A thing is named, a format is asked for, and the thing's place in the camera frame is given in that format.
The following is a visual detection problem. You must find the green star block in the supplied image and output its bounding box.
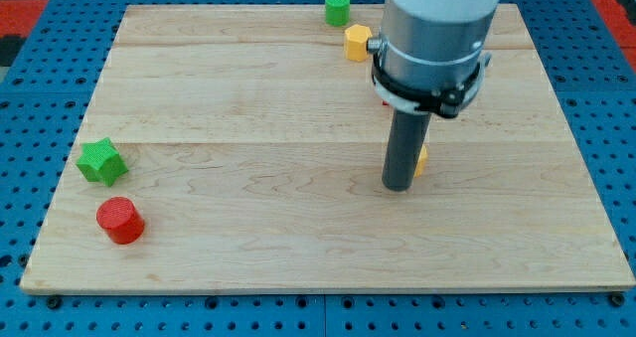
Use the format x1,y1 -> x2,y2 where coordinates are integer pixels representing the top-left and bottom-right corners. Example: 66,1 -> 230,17
76,137 -> 128,187

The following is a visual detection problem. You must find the red cylinder block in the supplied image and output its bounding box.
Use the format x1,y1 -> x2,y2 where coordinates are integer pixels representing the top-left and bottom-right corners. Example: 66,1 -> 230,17
95,197 -> 145,245

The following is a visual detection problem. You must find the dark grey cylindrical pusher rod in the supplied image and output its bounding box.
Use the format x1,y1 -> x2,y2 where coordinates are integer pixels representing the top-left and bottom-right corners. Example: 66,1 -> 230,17
382,109 -> 430,192

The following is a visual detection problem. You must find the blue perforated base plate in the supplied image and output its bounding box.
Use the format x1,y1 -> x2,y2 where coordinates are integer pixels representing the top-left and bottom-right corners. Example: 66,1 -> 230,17
1,0 -> 635,336

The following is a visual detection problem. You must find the yellow hexagon block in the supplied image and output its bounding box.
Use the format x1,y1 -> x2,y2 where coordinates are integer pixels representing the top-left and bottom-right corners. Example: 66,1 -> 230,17
344,24 -> 373,62

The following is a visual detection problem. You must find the green cylinder block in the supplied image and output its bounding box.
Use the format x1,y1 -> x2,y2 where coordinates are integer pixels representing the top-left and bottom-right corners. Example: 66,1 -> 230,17
324,0 -> 351,27

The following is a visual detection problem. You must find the yellow block behind rod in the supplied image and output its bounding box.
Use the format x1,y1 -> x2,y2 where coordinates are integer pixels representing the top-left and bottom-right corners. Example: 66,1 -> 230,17
413,145 -> 428,178

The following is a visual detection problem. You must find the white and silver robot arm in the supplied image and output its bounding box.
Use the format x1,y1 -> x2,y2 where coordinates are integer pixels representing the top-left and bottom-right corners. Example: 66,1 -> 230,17
368,0 -> 500,118

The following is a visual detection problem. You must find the light wooden board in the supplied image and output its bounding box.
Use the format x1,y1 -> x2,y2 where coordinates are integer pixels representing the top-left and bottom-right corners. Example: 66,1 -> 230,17
21,4 -> 635,295

